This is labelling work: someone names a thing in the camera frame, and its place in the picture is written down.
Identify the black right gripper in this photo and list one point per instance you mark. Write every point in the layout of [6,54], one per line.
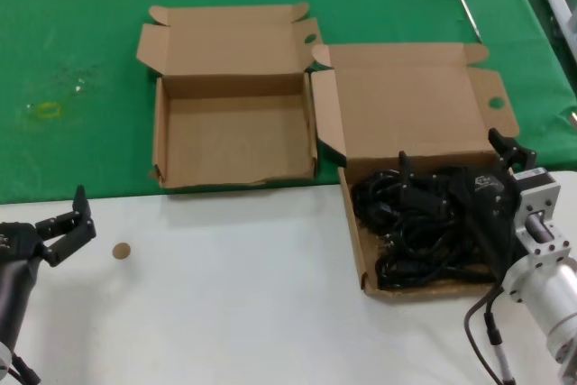
[487,204]

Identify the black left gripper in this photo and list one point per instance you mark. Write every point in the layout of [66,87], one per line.
[18,243]

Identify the open brown cardboard box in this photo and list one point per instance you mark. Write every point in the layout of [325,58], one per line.
[405,105]
[234,132]

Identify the round brown cardboard disc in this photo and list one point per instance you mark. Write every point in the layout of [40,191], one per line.
[121,251]

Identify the grey white flat bar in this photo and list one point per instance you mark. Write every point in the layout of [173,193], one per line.
[559,6]

